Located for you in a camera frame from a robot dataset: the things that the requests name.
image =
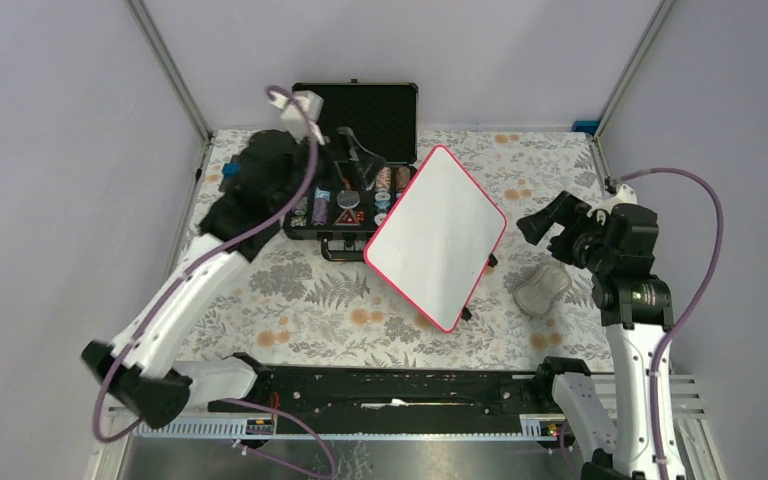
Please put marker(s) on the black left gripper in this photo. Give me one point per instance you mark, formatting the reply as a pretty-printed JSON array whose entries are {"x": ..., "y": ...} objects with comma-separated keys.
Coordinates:
[{"x": 357, "y": 165}]

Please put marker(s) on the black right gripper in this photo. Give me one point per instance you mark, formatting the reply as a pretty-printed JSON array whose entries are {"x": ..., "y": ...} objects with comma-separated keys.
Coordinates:
[{"x": 570, "y": 212}]

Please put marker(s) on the pink framed whiteboard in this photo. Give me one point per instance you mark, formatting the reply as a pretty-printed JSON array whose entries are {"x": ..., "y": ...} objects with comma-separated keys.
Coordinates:
[{"x": 438, "y": 237}]

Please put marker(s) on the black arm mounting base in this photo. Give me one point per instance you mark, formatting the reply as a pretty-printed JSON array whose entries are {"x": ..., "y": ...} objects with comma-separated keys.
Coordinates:
[{"x": 406, "y": 400}]

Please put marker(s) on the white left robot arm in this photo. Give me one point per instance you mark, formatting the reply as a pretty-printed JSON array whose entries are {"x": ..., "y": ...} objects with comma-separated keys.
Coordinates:
[{"x": 261, "y": 185}]

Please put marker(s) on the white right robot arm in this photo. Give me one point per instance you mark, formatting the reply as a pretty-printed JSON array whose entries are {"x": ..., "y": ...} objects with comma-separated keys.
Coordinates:
[{"x": 615, "y": 245}]

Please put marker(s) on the orange poker chip stack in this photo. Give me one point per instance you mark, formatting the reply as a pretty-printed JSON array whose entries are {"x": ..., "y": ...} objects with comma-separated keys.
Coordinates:
[{"x": 383, "y": 180}]

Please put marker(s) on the black open carrying case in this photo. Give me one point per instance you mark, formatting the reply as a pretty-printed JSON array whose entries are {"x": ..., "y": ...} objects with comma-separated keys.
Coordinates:
[{"x": 384, "y": 118}]

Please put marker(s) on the floral patterned table mat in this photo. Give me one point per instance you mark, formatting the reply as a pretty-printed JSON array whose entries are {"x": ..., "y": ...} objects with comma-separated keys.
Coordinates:
[{"x": 294, "y": 307}]

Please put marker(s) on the blue corner block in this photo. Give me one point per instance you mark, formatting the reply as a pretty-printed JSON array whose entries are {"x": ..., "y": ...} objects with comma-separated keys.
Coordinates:
[{"x": 587, "y": 127}]

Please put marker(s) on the blue lego brick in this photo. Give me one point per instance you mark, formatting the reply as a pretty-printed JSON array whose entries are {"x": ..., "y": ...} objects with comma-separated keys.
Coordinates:
[{"x": 230, "y": 169}]

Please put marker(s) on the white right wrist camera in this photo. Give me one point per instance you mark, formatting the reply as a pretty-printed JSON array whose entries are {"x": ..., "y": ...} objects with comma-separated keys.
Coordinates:
[{"x": 624, "y": 194}]

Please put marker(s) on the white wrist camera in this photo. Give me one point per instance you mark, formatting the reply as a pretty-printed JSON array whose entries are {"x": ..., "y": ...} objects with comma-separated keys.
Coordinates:
[
  {"x": 299, "y": 115},
  {"x": 624, "y": 194}
]

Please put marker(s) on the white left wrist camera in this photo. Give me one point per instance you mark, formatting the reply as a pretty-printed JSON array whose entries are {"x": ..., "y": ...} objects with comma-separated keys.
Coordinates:
[{"x": 299, "y": 115}]

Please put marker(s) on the white slotted cable duct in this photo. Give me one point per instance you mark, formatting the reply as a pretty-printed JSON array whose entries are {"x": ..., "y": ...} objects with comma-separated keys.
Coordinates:
[{"x": 260, "y": 427}]

